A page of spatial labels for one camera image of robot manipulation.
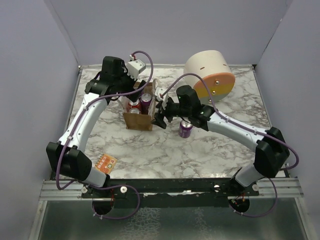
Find cream three-drawer round cabinet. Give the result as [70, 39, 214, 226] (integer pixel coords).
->
[183, 50, 236, 103]

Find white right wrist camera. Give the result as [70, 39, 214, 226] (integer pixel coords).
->
[154, 87, 169, 110]

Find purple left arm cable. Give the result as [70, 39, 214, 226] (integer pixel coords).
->
[55, 50, 154, 221]

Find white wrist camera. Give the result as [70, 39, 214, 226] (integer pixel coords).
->
[125, 59, 146, 79]
[154, 87, 169, 110]

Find purple Fanta can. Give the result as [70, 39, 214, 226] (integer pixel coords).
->
[178, 120, 193, 138]
[127, 99, 142, 111]

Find red coke can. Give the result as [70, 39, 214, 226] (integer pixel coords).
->
[128, 107, 141, 114]
[140, 93, 153, 115]

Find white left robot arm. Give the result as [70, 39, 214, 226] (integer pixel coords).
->
[46, 55, 146, 198]

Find orange snack packet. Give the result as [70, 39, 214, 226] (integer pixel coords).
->
[94, 154, 118, 175]

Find red Coke can front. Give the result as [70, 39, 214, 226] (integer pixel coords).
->
[128, 107, 141, 114]

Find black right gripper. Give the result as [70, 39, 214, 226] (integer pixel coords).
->
[150, 97, 191, 129]

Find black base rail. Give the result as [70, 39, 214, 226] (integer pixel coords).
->
[81, 178, 259, 209]

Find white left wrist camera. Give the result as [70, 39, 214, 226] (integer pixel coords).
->
[125, 59, 146, 79]

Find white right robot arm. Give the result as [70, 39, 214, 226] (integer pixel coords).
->
[152, 85, 290, 196]

